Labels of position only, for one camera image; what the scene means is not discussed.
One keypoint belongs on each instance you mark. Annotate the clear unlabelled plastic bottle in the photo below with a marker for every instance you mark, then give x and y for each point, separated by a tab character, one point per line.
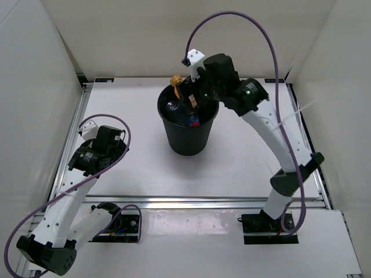
173	107

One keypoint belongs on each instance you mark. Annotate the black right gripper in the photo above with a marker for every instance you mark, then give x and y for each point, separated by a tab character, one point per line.
188	89

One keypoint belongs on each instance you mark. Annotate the aluminium front frame rail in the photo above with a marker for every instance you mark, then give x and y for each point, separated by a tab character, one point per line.
162	203

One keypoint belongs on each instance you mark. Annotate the aluminium left frame rail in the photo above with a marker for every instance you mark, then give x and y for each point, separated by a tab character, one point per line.
72	133

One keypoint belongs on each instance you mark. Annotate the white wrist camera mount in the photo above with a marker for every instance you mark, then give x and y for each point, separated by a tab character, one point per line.
195	58
88	126

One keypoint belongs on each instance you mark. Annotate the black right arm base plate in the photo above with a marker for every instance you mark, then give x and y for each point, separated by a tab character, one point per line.
259	231

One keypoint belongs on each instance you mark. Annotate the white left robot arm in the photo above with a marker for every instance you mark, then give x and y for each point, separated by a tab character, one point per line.
54	243

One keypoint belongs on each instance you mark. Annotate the orange juice bottle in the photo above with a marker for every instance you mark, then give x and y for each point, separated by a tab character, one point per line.
182	90

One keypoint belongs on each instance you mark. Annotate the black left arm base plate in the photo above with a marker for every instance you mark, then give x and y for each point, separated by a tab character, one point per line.
125	229

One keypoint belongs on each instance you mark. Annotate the clear bottle blue label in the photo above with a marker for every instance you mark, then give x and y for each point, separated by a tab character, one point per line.
189	117

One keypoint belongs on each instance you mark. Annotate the black plastic bin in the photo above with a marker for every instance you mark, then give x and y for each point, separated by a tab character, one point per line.
186	141

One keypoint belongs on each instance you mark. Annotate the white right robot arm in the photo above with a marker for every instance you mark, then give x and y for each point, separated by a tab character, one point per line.
251	102

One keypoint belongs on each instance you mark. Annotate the aluminium frame rail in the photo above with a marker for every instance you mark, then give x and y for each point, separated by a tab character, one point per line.
72	133
162	203

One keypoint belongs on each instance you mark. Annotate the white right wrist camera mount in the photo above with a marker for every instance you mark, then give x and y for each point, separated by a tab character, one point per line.
195	58

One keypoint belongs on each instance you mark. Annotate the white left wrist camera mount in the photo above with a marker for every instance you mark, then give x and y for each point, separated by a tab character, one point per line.
88	126

